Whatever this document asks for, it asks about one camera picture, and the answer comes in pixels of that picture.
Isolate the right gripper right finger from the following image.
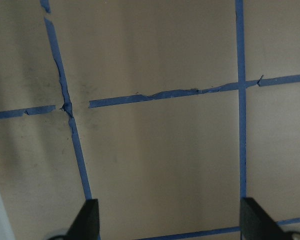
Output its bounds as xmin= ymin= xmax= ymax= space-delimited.
xmin=239 ymin=197 xmax=286 ymax=240

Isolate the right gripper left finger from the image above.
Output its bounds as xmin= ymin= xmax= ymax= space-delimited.
xmin=65 ymin=199 xmax=100 ymax=240

